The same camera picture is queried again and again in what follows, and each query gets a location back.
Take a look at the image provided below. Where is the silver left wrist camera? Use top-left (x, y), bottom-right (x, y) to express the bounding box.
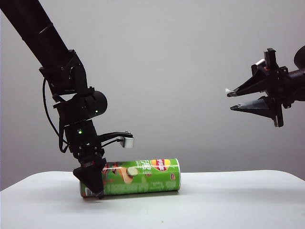
top-left (97, 130), bottom-right (135, 149)

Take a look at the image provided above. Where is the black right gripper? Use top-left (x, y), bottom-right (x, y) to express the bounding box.
top-left (226, 48), bottom-right (291, 128)

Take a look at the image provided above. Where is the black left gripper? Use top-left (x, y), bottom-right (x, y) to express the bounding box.
top-left (63, 119), bottom-right (107, 200)

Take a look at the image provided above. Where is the green chips can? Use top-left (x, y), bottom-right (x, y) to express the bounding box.
top-left (80, 157), bottom-right (182, 198)

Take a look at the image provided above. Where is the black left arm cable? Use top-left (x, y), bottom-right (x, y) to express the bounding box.
top-left (42, 77), bottom-right (70, 154)

